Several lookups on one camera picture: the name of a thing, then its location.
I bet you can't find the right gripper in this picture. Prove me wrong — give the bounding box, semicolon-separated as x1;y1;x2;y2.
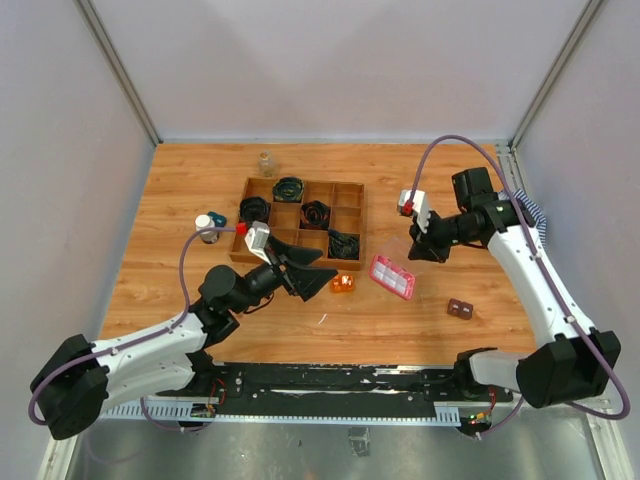
408;207;478;264

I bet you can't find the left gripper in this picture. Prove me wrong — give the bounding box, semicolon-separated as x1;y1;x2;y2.
231;234;338;315

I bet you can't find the pink pill organizer box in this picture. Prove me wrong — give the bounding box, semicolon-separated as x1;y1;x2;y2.
369;236;427;300

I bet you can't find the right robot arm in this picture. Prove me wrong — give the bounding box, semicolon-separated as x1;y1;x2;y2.
397;167;621;408

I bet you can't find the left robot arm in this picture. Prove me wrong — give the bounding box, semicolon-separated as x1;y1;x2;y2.
27;235;338;440

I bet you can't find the orange pill box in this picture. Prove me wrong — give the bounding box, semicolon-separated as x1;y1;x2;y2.
329;274;355;293

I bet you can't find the wooden compartment tray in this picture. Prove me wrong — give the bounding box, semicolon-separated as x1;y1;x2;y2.
238;176;366;271

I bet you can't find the brown pill box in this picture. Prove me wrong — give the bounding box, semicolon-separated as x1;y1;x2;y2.
446;298;474;320

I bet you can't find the white cap pill bottle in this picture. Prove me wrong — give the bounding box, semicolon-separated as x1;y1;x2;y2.
194;214;219;244

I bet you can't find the striped cloth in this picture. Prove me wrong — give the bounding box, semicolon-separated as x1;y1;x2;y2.
512;189;547;246

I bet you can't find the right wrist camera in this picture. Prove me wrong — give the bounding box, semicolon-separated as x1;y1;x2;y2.
397;189;431;234

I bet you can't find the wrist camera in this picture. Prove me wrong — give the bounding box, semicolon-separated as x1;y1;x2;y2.
397;189;431;234
244;221;271;264

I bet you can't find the black coiled cable right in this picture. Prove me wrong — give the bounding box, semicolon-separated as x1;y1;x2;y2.
327;229;361;260

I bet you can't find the black red coiled cable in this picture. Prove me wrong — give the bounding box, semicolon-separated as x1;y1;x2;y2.
299;199;332;231

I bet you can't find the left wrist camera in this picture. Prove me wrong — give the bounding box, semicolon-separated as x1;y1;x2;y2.
244;221;271;264

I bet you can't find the black coiled cable left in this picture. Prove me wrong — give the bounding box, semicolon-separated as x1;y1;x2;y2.
237;195;272;225

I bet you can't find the black green coiled cable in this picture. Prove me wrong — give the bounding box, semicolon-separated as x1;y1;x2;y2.
272;175;306;203

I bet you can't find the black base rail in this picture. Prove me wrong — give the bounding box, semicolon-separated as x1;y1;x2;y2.
155;363;513;426

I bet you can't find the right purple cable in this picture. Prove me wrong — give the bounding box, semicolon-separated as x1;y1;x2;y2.
405;133;631;441

